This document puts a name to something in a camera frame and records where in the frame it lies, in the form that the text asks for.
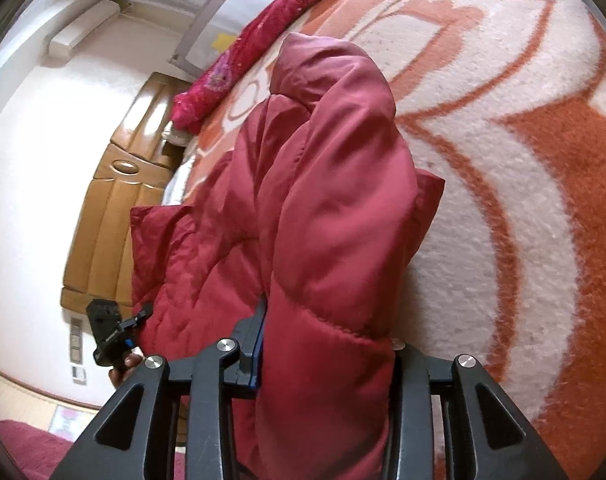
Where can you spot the grey bed guard rail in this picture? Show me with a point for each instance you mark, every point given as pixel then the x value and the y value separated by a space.
pixel 208 30

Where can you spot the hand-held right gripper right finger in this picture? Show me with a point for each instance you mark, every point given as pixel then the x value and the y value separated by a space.
pixel 415 367

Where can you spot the dark red cloth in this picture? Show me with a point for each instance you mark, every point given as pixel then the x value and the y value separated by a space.
pixel 23 442

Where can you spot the white air conditioner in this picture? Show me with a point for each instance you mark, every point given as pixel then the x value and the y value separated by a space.
pixel 80 30

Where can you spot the red floral quilt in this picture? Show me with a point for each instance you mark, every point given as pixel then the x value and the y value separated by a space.
pixel 243 50

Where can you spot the red quilted coat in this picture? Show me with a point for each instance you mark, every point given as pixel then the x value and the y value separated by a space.
pixel 323 200

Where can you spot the wall socket panel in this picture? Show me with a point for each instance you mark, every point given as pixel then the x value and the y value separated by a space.
pixel 75 342

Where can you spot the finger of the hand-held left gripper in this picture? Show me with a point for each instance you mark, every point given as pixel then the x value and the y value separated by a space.
pixel 142 319

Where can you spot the orange white patterned blanket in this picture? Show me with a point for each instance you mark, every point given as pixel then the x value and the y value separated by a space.
pixel 508 135

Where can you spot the wooden headboard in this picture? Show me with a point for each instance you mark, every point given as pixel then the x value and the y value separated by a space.
pixel 118 200

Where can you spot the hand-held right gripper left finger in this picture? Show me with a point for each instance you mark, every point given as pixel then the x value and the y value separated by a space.
pixel 257 350

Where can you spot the grey sheet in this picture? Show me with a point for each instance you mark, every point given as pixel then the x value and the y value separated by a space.
pixel 175 182

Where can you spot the person's left hand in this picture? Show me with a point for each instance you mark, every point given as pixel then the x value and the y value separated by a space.
pixel 125 367

